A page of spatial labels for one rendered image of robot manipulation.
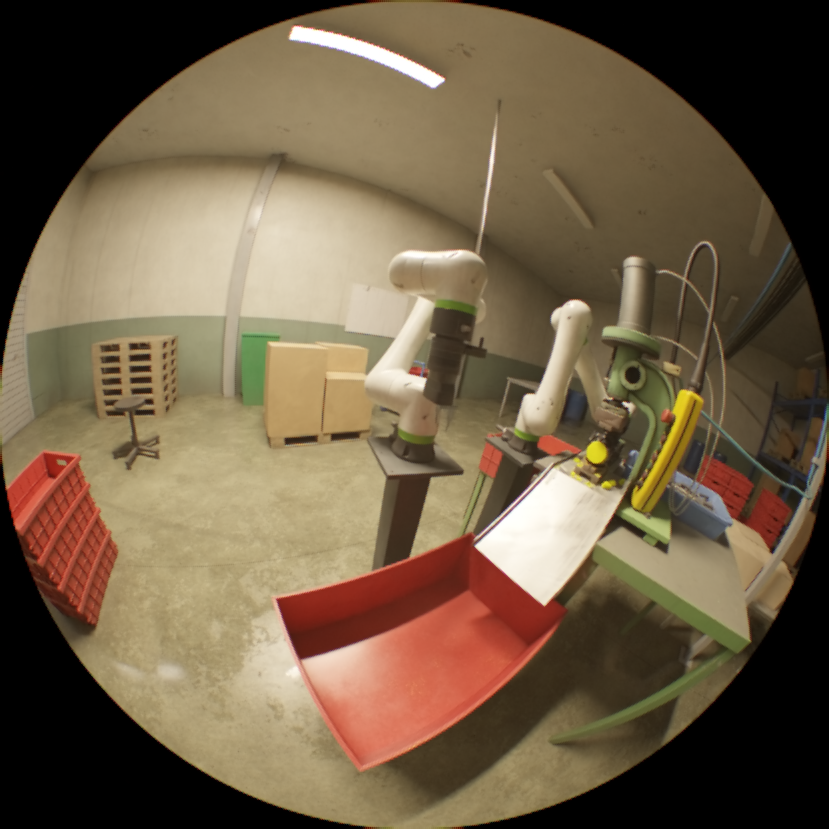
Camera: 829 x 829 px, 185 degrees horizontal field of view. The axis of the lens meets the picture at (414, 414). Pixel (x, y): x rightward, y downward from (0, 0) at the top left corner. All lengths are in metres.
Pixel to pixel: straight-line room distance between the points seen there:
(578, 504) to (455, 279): 0.66
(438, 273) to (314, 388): 2.24
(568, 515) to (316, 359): 2.38
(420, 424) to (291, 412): 2.03
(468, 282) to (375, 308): 4.51
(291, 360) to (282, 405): 0.45
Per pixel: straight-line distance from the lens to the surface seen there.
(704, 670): 0.96
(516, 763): 1.46
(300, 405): 2.66
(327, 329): 4.70
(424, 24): 3.14
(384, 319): 5.08
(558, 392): 0.95
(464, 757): 1.37
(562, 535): 0.74
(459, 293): 0.52
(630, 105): 3.46
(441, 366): 0.52
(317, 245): 4.81
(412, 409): 0.76
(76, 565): 1.73
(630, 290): 0.93
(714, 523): 1.20
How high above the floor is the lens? 1.29
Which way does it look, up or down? 17 degrees down
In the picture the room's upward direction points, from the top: 11 degrees clockwise
